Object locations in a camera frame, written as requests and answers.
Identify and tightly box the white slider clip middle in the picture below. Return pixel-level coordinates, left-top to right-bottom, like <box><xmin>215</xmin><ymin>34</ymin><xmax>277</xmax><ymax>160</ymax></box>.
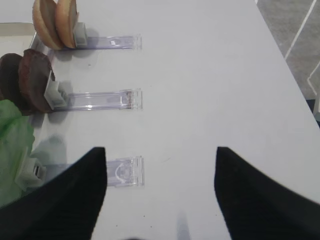
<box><xmin>43</xmin><ymin>70</ymin><xmax>68</xmax><ymax>110</ymax></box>

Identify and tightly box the clear rail holder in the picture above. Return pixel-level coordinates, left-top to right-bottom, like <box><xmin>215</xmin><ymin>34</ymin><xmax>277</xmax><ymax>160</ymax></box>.
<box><xmin>53</xmin><ymin>89</ymin><xmax>143</xmax><ymax>112</ymax></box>
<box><xmin>44</xmin><ymin>156</ymin><xmax>145</xmax><ymax>188</ymax></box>
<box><xmin>75</xmin><ymin>34</ymin><xmax>142</xmax><ymax>50</ymax></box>

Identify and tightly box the tan bun slice outer right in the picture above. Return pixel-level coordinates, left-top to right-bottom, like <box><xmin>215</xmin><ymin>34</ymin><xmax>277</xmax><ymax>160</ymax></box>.
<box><xmin>55</xmin><ymin>0</ymin><xmax>78</xmax><ymax>49</ymax></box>

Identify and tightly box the clear rail holder top right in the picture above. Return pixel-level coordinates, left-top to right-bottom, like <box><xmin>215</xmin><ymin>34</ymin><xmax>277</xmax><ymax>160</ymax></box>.
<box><xmin>75</xmin><ymin>34</ymin><xmax>142</xmax><ymax>50</ymax></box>

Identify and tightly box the tan bun slice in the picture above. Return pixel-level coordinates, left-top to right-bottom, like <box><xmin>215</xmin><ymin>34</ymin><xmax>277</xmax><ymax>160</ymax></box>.
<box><xmin>55</xmin><ymin>0</ymin><xmax>78</xmax><ymax>49</ymax></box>
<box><xmin>32</xmin><ymin>0</ymin><xmax>64</xmax><ymax>50</ymax></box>

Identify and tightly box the white slider clip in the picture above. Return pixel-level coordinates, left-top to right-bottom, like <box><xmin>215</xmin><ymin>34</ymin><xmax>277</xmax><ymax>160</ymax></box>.
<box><xmin>73</xmin><ymin>22</ymin><xmax>88</xmax><ymax>48</ymax></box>
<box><xmin>43</xmin><ymin>70</ymin><xmax>68</xmax><ymax>110</ymax></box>
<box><xmin>15</xmin><ymin>158</ymin><xmax>47</xmax><ymax>191</ymax></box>

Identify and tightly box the brown meat patty inner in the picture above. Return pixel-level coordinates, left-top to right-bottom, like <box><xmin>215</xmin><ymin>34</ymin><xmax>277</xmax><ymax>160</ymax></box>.
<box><xmin>0</xmin><ymin>53</ymin><xmax>31</xmax><ymax>116</ymax></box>

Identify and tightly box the clear rail holder bottom right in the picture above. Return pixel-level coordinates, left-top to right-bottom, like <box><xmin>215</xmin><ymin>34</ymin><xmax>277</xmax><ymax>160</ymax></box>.
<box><xmin>44</xmin><ymin>156</ymin><xmax>145</xmax><ymax>188</ymax></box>

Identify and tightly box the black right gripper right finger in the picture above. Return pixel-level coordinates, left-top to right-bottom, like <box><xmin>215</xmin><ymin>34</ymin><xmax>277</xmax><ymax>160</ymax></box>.
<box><xmin>214</xmin><ymin>146</ymin><xmax>320</xmax><ymax>240</ymax></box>

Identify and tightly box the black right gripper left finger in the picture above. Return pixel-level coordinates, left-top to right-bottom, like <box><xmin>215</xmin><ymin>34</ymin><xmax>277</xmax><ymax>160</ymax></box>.
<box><xmin>0</xmin><ymin>147</ymin><xmax>108</xmax><ymax>240</ymax></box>

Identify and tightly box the white slider clip bottom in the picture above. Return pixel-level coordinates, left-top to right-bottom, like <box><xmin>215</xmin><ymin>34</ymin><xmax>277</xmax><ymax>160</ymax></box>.
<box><xmin>15</xmin><ymin>158</ymin><xmax>47</xmax><ymax>191</ymax></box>

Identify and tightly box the green lettuce leaf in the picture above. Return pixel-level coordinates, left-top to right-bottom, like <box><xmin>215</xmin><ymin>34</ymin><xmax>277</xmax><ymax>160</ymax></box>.
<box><xmin>0</xmin><ymin>99</ymin><xmax>35</xmax><ymax>207</ymax></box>

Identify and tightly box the tan bun slice inner right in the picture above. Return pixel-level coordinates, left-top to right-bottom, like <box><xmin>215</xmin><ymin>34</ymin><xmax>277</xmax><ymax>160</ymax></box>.
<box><xmin>32</xmin><ymin>0</ymin><xmax>64</xmax><ymax>50</ymax></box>

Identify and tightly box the clear rail holder middle right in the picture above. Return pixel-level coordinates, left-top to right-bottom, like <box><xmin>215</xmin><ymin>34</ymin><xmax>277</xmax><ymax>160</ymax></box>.
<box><xmin>53</xmin><ymin>89</ymin><xmax>143</xmax><ymax>112</ymax></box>

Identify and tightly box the white slider clip top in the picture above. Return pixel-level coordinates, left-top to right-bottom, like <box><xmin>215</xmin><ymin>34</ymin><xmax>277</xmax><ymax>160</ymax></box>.
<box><xmin>73</xmin><ymin>22</ymin><xmax>88</xmax><ymax>48</ymax></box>

